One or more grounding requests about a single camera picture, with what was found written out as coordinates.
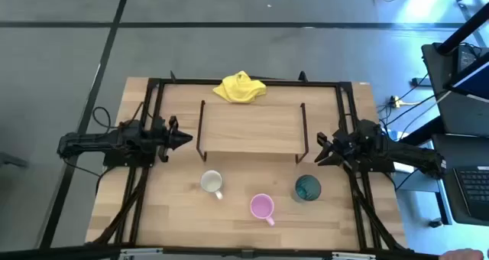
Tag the dark grey desk with keyboard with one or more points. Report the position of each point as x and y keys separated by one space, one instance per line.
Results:
x=447 y=149

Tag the black floor box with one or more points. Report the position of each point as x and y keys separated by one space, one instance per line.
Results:
x=419 y=82

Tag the wooden shelf with black legs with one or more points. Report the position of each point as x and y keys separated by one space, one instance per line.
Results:
x=252 y=126

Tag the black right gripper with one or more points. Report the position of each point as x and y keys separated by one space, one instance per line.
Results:
x=345 y=145

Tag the person's hand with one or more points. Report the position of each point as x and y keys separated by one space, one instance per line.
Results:
x=458 y=255

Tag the short black diagonal beam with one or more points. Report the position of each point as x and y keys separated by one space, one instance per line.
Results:
x=420 y=132

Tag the white mug with red pattern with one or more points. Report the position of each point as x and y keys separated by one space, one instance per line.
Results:
x=211 y=181

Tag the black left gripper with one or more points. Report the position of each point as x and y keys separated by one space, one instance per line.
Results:
x=164 y=139

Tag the grey chair base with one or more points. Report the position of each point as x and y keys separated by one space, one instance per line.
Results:
x=11 y=160

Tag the dark grey desk with screen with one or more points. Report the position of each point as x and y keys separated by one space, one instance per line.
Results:
x=443 y=99

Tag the black keyboard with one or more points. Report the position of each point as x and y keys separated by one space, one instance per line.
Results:
x=473 y=187

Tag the small black floor caster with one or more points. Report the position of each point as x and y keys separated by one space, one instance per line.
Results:
x=435 y=223

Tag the black aluminium table frame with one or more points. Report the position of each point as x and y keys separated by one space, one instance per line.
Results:
x=305 y=83

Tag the long black diagonal beam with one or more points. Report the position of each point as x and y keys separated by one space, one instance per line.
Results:
x=462 y=30

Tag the yellow cloth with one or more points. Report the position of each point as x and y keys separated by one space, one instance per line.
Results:
x=238 y=88

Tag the pink mug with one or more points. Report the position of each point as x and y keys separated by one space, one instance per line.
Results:
x=261 y=206

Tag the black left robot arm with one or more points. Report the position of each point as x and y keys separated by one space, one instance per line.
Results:
x=95 y=141

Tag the white box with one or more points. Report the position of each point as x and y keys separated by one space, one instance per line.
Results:
x=407 y=169

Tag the teal glass tumbler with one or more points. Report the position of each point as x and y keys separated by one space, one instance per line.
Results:
x=307 y=187

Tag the dark screen device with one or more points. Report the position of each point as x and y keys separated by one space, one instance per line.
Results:
x=470 y=76

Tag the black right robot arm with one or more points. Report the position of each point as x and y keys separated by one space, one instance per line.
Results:
x=401 y=151

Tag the silver bottom rail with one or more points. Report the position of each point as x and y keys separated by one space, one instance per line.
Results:
x=137 y=252

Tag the yellow power plug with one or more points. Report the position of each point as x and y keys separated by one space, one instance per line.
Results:
x=395 y=101

